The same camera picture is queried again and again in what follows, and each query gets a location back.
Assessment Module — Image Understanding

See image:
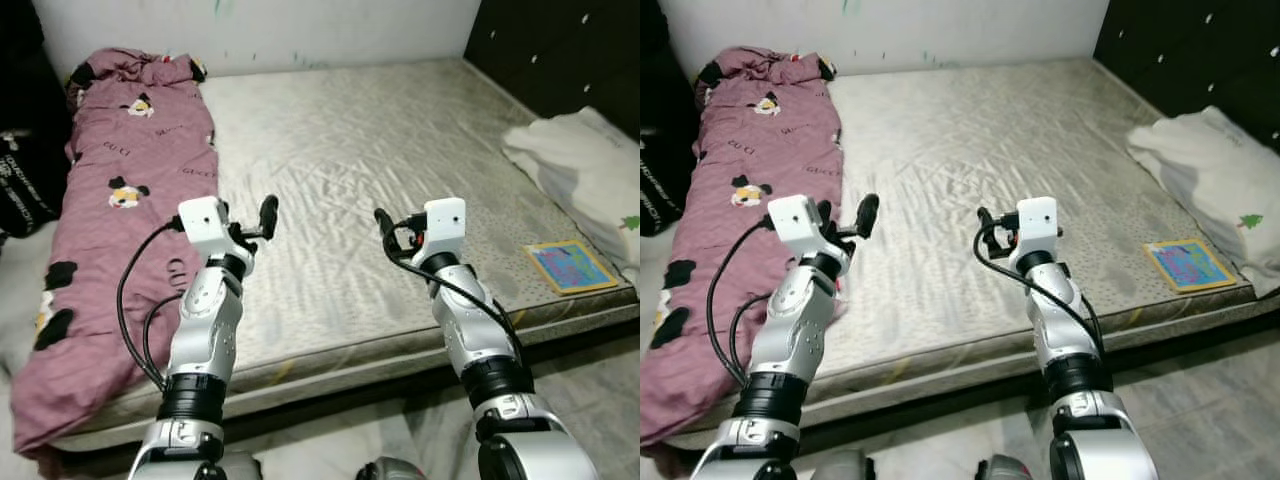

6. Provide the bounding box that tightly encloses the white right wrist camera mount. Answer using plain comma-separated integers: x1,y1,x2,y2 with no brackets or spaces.
422,198,469,267
1015,197,1060,272

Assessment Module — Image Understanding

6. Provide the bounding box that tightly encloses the black tufted headboard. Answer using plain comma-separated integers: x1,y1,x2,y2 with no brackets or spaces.
1092,0,1280,157
465,0,641,141

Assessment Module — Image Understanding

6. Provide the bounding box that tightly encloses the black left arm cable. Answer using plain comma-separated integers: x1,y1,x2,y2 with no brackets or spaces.
704,220,777,388
727,293,781,383
116,218,187,393
142,293,191,387

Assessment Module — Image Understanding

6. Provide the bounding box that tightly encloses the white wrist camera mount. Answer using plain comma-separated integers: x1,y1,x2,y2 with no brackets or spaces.
178,197,237,264
1015,197,1060,272
768,195,832,264
422,198,469,267

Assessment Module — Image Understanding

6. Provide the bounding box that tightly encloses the grey quilted mattress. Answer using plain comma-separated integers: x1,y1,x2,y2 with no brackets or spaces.
50,58,641,453
665,58,1280,453

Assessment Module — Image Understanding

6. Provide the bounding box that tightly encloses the purple cartoon print blanket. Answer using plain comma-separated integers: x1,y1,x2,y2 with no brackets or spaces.
10,47,222,462
640,45,852,447

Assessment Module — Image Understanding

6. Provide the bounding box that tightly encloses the white pillow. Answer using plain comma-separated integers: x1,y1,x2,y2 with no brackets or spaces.
500,107,641,287
1127,105,1280,300

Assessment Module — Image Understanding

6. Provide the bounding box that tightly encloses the black bag with white print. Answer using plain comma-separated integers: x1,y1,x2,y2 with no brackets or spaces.
640,135,692,239
0,130,72,240

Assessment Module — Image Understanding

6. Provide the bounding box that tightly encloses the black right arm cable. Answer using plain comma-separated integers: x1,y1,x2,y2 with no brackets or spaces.
973,235,1107,363
384,245,523,363

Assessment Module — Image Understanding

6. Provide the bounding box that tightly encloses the dark bed base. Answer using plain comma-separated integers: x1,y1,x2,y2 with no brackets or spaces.
665,320,1280,467
50,320,641,473

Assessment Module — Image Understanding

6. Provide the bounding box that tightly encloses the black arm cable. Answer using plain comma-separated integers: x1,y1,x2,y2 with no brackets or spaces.
384,245,523,363
727,293,781,383
116,218,187,393
142,293,191,387
704,220,777,388
973,235,1107,363

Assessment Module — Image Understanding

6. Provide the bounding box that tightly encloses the colourful picture book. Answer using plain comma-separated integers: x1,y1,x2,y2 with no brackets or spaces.
523,240,620,297
1143,238,1239,294

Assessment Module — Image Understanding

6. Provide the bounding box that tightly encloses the large black bag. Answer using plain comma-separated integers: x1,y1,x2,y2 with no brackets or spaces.
0,0,73,137
640,0,691,141

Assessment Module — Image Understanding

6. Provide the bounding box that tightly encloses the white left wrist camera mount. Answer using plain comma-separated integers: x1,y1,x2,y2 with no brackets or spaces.
768,195,832,264
178,197,237,264

